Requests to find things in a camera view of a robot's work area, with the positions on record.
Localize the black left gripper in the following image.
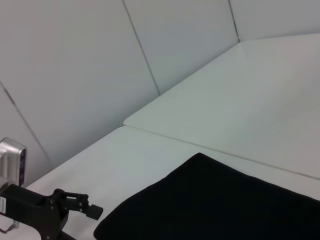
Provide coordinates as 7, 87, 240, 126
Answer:
0, 184, 104, 240

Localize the black shirt with white print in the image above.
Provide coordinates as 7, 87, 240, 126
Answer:
93, 152, 320, 240

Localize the left arm cable with plug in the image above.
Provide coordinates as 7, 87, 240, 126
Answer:
0, 219, 20, 235

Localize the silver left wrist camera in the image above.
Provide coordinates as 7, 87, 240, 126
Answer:
0, 136, 28, 188

